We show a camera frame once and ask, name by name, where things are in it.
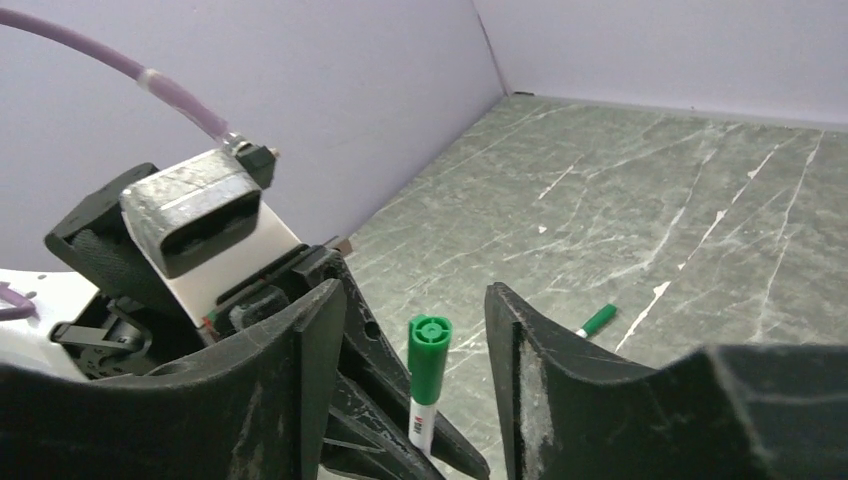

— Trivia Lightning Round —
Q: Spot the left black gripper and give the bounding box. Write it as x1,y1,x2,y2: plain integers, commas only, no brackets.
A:
0,162,492,480

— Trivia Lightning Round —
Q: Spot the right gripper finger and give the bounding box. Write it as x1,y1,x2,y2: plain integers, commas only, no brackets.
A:
485,283,847,479

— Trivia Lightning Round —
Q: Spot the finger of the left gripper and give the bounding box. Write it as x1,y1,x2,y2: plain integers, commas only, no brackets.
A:
321,374,444,480

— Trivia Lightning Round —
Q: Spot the dark green pen cap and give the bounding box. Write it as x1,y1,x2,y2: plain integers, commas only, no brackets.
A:
407,315,453,406
581,304,618,338

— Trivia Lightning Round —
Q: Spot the white marker blue end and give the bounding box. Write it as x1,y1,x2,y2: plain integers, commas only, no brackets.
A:
408,398,438,457

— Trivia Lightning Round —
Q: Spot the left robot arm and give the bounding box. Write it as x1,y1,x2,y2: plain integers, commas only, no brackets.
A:
1,163,490,479

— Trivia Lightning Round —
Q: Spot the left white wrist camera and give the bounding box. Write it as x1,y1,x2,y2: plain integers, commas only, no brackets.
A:
119,149,262,279

